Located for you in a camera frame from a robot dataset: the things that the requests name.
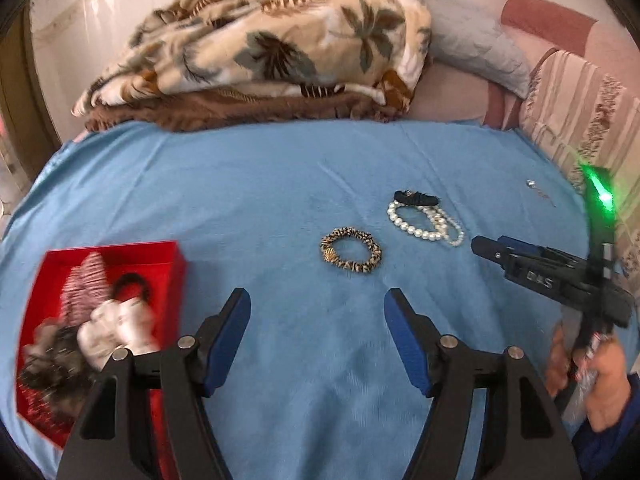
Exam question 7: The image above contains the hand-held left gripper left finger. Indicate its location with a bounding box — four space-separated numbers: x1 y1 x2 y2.
56 287 252 480

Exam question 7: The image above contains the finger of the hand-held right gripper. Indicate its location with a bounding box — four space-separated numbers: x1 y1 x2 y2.
498 235 577 264
471 236 517 267

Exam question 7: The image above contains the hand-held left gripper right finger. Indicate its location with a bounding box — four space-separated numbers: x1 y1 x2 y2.
382 287 583 480

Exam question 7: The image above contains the white pearl bracelet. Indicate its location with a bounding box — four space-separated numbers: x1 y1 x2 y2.
425 207 466 248
386 200 451 242

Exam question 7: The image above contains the red box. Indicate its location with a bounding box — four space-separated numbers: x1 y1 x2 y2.
15 240 187 480

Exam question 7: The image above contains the white dotted scrunchie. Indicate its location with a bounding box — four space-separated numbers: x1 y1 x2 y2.
77 297 162 367

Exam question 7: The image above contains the red plaid scrunchie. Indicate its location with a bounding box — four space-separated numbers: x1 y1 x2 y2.
62 250 119 326

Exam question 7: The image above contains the black claw hair clip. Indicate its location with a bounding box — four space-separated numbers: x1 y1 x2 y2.
20 326 102 411

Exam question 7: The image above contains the grey scrunchie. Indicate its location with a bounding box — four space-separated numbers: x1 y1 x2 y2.
31 322 67 356

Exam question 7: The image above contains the dark red polka dot scrunchie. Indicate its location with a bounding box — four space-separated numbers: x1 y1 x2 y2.
17 385 77 437

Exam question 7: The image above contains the person's right forearm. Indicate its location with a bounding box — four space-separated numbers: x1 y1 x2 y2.
570 374 640 480

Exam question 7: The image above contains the person's right hand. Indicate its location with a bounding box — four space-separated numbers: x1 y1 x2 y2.
545 326 631 434

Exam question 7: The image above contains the blue bed sheet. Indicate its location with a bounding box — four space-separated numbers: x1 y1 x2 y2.
0 117 627 480

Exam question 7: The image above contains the striped beige pillow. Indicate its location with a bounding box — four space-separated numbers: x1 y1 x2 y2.
517 47 640 281

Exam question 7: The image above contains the pink bed sheet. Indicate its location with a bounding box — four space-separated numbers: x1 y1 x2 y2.
400 57 506 131

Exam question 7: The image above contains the pink cushion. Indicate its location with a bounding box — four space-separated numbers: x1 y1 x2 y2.
482 0 640 131

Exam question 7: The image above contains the brown quilted blanket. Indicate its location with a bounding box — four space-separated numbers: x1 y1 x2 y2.
85 85 402 134

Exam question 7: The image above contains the floral leaf print blanket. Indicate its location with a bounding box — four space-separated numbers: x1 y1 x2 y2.
72 0 434 117

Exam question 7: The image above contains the black hair tie with charm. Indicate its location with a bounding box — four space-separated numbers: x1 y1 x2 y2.
393 189 440 208

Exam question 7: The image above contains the leopard print hair tie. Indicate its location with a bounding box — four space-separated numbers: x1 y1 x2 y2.
320 226 383 276

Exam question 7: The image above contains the wooden door frame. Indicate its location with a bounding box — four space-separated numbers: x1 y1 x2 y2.
0 10 62 162

